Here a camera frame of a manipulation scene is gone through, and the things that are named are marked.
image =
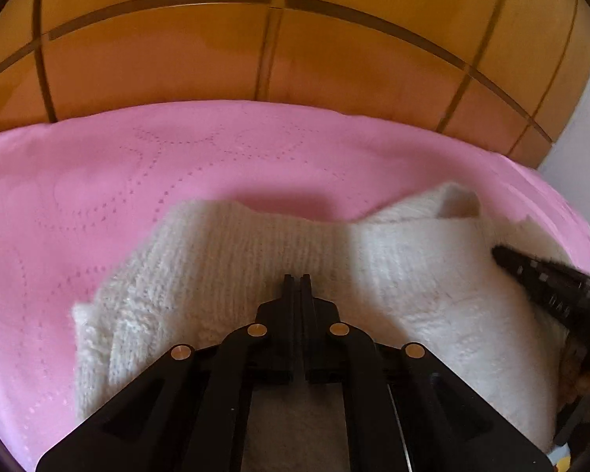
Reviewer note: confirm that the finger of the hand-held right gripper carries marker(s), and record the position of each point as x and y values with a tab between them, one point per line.
541	280

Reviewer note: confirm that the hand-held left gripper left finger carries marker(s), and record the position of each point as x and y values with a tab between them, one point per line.
289	305

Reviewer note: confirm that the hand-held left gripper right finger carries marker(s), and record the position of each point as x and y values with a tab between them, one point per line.
306	305

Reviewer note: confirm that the pink bed sheet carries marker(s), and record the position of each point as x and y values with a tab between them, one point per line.
128	182

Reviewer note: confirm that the white knitted sweater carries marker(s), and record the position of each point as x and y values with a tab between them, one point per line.
413	275

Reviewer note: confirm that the wooden headboard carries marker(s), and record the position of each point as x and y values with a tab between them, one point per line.
275	39

